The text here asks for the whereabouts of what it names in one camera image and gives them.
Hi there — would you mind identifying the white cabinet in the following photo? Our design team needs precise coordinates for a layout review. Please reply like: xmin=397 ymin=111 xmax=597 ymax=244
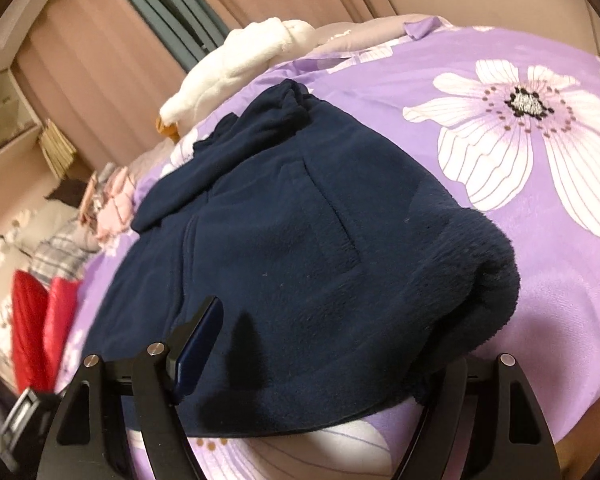
xmin=0 ymin=35 xmax=47 ymax=177

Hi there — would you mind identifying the plaid cloth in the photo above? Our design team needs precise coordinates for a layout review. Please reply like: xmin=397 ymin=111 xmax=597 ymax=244
xmin=30 ymin=230 xmax=102 ymax=292

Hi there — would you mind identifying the black plastic object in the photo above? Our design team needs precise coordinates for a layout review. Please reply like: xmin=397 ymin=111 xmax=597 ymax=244
xmin=0 ymin=386 xmax=64 ymax=467

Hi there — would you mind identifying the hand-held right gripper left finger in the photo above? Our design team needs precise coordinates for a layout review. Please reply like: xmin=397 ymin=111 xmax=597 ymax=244
xmin=36 ymin=296 xmax=224 ymax=480

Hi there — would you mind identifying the stack of books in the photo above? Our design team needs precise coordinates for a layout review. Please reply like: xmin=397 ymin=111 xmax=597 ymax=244
xmin=38 ymin=118 xmax=79 ymax=178

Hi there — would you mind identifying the mauve pillow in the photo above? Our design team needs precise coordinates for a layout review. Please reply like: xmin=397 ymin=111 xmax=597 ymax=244
xmin=310 ymin=15 xmax=416 ymax=61

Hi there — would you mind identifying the red jacket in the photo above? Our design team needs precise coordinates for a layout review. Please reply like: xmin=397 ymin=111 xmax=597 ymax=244
xmin=11 ymin=270 xmax=84 ymax=394

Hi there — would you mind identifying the white plush toy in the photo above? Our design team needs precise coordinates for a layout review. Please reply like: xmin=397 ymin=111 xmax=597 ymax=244
xmin=155 ymin=18 xmax=317 ymax=141

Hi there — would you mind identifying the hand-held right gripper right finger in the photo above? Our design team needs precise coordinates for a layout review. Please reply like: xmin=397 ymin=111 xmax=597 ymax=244
xmin=414 ymin=352 xmax=564 ymax=480

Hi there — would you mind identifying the purple floral bedspread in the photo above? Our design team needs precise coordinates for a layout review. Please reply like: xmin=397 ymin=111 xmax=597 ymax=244
xmin=55 ymin=16 xmax=600 ymax=480

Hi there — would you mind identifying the pink clothes pile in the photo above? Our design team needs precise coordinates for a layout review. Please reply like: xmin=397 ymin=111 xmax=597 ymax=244
xmin=79 ymin=164 xmax=142 ymax=242

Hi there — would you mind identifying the grey window frame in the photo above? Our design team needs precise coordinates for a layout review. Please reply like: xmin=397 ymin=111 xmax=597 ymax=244
xmin=97 ymin=0 xmax=231 ymax=73

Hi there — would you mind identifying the navy fleece garment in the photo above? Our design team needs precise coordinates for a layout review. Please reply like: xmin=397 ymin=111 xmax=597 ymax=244
xmin=82 ymin=80 xmax=522 ymax=437

